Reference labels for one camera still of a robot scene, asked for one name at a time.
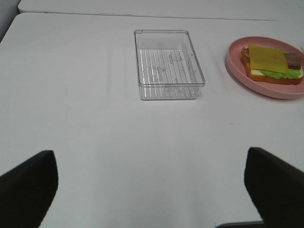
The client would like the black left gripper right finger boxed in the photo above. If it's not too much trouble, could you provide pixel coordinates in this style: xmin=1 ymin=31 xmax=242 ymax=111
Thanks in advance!
xmin=244 ymin=147 xmax=304 ymax=228

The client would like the pink round plate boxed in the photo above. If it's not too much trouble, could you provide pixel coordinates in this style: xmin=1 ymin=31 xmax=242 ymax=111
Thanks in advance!
xmin=226 ymin=36 xmax=304 ymax=99

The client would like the long bacon strip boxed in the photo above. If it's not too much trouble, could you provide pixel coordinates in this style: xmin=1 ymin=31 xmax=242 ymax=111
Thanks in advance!
xmin=242 ymin=47 xmax=250 ymax=59

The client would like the toast bread slice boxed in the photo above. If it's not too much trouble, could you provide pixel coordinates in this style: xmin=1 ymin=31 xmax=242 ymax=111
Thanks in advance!
xmin=241 ymin=50 xmax=304 ymax=85

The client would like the green lettuce leaf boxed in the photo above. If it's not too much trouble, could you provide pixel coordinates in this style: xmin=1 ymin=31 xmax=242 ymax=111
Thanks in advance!
xmin=255 ymin=47 xmax=304 ymax=79

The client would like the short bacon strip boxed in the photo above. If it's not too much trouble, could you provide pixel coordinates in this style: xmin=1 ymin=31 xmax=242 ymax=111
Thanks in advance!
xmin=284 ymin=53 xmax=301 ymax=70

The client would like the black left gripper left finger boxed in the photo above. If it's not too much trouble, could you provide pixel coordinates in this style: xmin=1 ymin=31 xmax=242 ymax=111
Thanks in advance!
xmin=0 ymin=150 xmax=58 ymax=228

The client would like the yellow cheese slice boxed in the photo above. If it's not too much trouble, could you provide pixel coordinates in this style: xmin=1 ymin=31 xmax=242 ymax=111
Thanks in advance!
xmin=248 ymin=44 xmax=289 ymax=74

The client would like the clear plastic ingredient tray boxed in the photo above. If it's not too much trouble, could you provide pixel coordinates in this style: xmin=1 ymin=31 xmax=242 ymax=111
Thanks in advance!
xmin=134 ymin=29 xmax=205 ymax=100

